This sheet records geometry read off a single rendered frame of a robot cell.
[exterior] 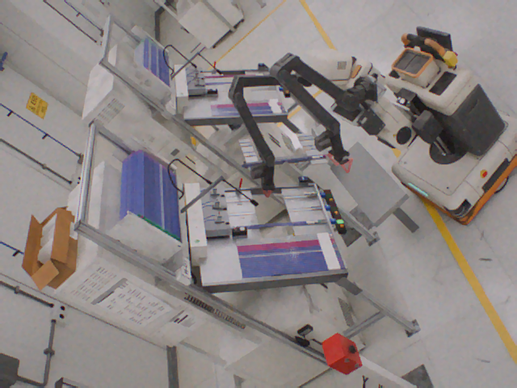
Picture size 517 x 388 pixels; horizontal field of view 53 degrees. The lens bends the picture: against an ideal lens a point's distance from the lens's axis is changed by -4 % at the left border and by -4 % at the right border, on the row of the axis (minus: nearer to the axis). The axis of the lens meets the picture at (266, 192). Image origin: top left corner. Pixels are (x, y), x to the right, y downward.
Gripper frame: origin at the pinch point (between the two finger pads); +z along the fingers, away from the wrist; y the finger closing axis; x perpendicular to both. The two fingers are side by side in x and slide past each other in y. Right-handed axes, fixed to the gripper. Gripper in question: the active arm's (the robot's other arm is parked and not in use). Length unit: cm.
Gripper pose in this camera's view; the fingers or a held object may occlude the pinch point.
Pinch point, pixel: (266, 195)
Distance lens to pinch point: 298.6
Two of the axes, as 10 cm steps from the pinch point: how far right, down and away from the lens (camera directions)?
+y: 1.6, 6.4, -7.5
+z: -0.6, 7.7, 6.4
